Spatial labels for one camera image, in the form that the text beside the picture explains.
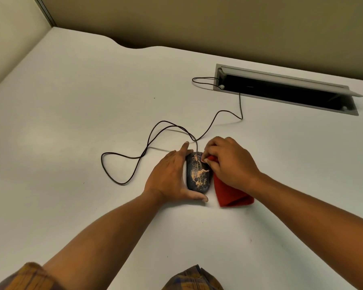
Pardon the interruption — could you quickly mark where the cream rounded divider panel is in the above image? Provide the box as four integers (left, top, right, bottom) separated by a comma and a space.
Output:
0, 0, 52, 95

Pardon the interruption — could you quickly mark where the red cloth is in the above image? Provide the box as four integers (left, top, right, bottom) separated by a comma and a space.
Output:
207, 155, 255, 208

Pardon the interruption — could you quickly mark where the person's right hand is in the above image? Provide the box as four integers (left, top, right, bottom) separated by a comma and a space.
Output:
201, 136, 262, 197

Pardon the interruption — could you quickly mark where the person's left forearm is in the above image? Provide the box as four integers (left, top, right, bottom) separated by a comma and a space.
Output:
42, 190, 165, 290

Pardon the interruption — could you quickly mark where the black mouse cable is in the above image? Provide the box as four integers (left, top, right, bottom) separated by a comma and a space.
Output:
100, 77, 244, 186

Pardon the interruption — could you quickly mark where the wide beige partition panel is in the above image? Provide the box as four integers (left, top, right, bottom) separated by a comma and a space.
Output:
39, 0, 363, 83

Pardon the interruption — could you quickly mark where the person's right forearm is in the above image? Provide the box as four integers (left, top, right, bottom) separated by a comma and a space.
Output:
248, 173, 363, 290

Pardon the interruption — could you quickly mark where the grey desk cable tray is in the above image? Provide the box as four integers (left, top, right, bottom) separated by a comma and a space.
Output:
214, 64, 363, 116

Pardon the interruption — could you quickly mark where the grey metal partition post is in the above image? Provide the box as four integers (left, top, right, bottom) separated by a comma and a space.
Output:
33, 0, 57, 27

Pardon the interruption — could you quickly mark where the person's left hand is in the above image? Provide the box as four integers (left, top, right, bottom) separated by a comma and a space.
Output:
142, 141, 209, 204

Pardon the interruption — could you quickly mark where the black computer mouse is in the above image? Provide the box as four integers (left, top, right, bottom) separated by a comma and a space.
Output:
185, 151, 213, 194

